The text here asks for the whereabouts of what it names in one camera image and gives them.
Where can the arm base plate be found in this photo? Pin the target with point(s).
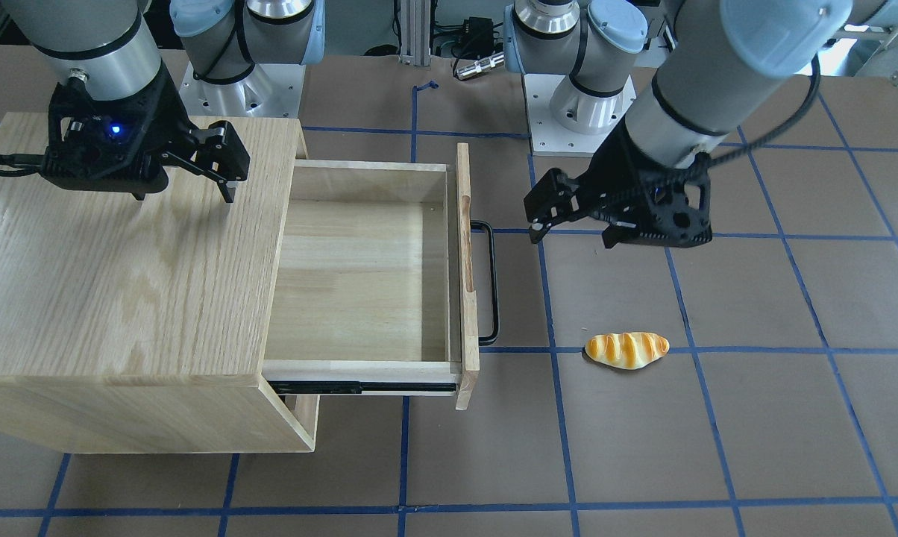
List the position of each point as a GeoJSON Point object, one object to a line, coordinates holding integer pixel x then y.
{"type": "Point", "coordinates": [270, 91]}
{"type": "Point", "coordinates": [566, 122]}

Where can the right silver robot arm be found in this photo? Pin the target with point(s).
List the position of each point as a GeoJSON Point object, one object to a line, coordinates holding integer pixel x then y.
{"type": "Point", "coordinates": [108, 46]}

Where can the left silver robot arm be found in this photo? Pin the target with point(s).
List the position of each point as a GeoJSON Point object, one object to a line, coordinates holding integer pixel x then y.
{"type": "Point", "coordinates": [728, 58]}

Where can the wooden drawer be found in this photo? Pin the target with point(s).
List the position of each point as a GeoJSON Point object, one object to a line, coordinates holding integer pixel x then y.
{"type": "Point", "coordinates": [375, 291]}

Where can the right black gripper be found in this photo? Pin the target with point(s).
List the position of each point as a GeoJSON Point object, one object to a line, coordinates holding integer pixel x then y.
{"type": "Point", "coordinates": [171, 118]}

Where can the toy bread loaf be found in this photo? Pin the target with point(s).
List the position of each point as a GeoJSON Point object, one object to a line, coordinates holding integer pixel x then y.
{"type": "Point", "coordinates": [627, 351]}

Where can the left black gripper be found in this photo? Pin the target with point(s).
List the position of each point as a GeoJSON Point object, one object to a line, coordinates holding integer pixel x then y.
{"type": "Point", "coordinates": [622, 170]}

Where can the wooden drawer cabinet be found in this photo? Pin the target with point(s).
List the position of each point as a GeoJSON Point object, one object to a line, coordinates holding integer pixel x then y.
{"type": "Point", "coordinates": [140, 327]}

